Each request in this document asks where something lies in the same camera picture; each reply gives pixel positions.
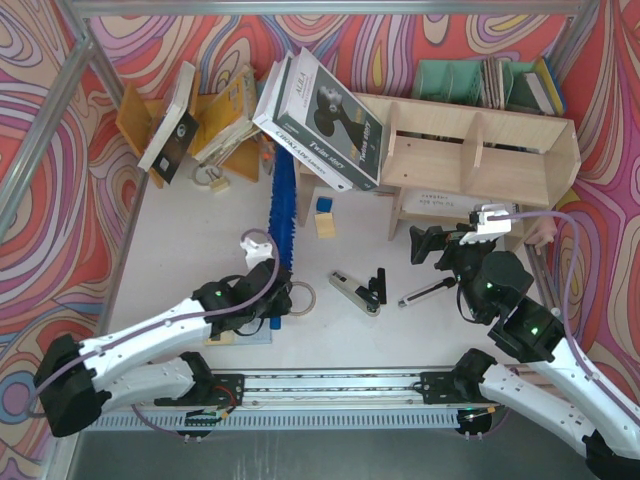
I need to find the blue eraser block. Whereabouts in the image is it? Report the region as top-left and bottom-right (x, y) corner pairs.
(316, 196), (333, 214)

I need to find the beige black stapler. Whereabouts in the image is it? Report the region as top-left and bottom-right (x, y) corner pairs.
(329, 271), (381, 317)

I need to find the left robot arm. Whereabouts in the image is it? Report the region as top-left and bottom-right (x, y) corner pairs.
(34, 259), (292, 438)

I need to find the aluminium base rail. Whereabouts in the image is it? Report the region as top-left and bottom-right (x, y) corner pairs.
(62, 369), (601, 409)

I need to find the Twins story book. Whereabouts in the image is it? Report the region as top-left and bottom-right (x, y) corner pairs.
(274, 48), (384, 191)

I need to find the spiral notebook white cover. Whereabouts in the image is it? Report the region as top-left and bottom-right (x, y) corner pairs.
(393, 189), (520, 220)

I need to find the light wooden bookshelf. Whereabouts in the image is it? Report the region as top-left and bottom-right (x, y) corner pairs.
(294, 92), (582, 259)

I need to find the yellow worn book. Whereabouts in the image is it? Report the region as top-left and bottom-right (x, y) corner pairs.
(192, 64), (258, 165)

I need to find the black clip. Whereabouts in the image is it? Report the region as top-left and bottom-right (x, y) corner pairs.
(368, 267), (387, 305)

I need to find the blue fluffy duster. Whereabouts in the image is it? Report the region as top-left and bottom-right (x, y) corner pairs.
(267, 147), (300, 331)

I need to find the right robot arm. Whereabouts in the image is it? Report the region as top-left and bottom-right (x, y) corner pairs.
(409, 225), (639, 479)

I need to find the black white paperback book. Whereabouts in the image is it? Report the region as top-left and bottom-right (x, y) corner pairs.
(138, 61), (198, 184)

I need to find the orange wooden book stand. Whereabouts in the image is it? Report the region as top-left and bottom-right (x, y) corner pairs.
(116, 70), (260, 189)

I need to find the blue covered notebook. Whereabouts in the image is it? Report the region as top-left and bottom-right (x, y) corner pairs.
(523, 57), (567, 117)

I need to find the beige masking tape roll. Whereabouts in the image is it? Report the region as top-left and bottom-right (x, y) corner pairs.
(290, 281), (317, 317)

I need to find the green desk organizer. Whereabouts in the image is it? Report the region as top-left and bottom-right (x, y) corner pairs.
(411, 60), (544, 115)

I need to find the pink pig figure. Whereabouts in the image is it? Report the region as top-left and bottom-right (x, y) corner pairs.
(524, 212), (557, 255)

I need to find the white Chokladfabriken book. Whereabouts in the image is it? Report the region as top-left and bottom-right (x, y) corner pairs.
(252, 52), (353, 192)

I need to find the pencil cup with pencils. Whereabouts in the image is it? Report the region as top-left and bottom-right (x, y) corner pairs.
(258, 133), (277, 175)

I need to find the beige calculator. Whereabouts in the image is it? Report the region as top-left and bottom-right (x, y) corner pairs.
(204, 328), (272, 346)

